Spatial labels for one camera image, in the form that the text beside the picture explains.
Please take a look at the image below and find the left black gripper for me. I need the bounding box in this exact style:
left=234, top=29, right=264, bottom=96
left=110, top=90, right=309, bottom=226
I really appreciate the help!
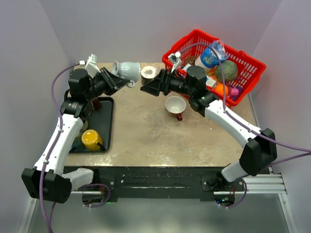
left=85, top=67, right=130, bottom=100

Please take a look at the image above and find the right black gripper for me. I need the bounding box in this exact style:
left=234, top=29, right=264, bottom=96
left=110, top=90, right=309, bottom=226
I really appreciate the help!
left=141, top=68, right=195, bottom=97

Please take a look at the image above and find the pale blue mug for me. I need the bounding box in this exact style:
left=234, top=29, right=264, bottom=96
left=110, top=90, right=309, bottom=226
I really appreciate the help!
left=112, top=61, right=141, bottom=88

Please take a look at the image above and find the brown floral mug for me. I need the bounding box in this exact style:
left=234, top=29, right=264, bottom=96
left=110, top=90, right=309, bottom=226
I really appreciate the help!
left=165, top=96, right=187, bottom=121

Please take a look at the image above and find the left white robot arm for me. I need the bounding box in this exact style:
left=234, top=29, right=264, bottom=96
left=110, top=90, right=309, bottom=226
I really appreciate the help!
left=21, top=68, right=135, bottom=203

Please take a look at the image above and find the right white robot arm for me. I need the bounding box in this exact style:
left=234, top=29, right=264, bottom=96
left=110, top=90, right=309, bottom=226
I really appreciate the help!
left=140, top=66, right=277, bottom=191

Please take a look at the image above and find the pale green mug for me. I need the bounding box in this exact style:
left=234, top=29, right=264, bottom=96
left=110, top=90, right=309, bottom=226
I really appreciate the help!
left=80, top=120, right=88, bottom=133

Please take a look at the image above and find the yellow mug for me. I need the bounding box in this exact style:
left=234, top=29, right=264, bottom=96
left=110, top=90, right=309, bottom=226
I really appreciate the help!
left=81, top=129, right=105, bottom=151

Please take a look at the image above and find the black labelled can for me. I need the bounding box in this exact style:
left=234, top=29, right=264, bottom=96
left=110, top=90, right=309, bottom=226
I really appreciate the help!
left=140, top=66, right=158, bottom=85

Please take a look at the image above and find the black plastic tray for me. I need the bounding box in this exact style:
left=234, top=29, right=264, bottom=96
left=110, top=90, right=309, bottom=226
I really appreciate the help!
left=69, top=97, right=114, bottom=154

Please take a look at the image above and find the blue white box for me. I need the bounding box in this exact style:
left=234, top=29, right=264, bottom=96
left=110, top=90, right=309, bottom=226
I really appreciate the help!
left=181, top=63, right=217, bottom=89

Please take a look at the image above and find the blue white snack bag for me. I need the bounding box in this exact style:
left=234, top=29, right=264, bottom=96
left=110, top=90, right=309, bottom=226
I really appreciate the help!
left=194, top=41, right=228, bottom=70

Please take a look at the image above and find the orange fruit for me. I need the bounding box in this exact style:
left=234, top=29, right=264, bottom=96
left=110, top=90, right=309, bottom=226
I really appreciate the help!
left=214, top=83, right=229, bottom=96

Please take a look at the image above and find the green melon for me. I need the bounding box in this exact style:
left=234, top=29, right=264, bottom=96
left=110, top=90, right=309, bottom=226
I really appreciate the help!
left=214, top=60, right=238, bottom=83

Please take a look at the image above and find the purple toy block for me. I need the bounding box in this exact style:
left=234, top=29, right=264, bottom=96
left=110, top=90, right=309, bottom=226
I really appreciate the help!
left=228, top=85, right=242, bottom=101

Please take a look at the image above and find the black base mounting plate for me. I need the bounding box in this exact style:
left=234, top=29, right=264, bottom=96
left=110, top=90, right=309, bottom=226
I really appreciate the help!
left=78, top=166, right=250, bottom=202

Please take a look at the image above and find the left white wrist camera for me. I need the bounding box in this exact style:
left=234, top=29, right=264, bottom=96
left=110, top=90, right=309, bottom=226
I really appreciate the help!
left=79, top=54, right=100, bottom=78

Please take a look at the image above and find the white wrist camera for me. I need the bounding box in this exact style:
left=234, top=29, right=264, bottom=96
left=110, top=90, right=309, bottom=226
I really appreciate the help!
left=79, top=54, right=100, bottom=78
left=168, top=51, right=182, bottom=73

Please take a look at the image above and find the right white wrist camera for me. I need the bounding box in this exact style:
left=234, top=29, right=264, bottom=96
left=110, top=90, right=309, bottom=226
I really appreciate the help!
left=168, top=51, right=182, bottom=73

